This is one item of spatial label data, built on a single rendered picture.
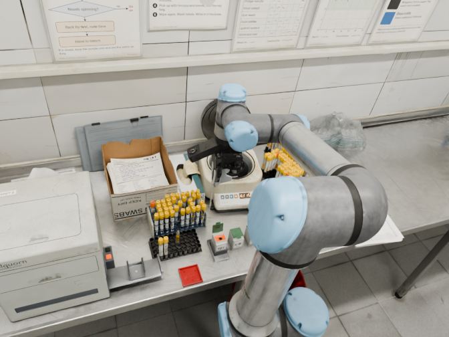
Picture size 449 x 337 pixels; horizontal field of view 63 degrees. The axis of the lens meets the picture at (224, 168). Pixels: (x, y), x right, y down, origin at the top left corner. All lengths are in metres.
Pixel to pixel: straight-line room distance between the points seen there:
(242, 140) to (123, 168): 0.74
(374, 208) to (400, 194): 1.22
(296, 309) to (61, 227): 0.63
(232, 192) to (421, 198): 0.87
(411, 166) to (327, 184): 1.45
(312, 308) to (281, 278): 0.28
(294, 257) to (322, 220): 0.08
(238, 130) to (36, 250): 0.58
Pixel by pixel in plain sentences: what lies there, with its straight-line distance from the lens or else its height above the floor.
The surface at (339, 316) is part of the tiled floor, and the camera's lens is 2.38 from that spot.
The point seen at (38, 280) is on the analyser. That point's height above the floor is 1.06.
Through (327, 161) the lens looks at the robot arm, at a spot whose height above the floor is 1.53.
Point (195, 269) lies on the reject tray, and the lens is 1.30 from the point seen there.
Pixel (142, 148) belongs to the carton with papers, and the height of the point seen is 0.98.
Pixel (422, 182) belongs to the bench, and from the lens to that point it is 1.95.
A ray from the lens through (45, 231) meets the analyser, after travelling 1.06.
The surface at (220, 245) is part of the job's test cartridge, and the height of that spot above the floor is 0.94.
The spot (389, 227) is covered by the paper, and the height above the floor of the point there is 0.89.
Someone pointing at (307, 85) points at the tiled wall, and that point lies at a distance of 1.77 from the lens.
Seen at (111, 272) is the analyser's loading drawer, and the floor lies 0.91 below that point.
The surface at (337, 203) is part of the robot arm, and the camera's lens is 0.57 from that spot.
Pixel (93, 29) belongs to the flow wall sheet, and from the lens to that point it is 1.34.
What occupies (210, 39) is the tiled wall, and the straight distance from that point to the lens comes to 1.45.
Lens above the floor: 1.98
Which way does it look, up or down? 43 degrees down
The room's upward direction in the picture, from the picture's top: 9 degrees clockwise
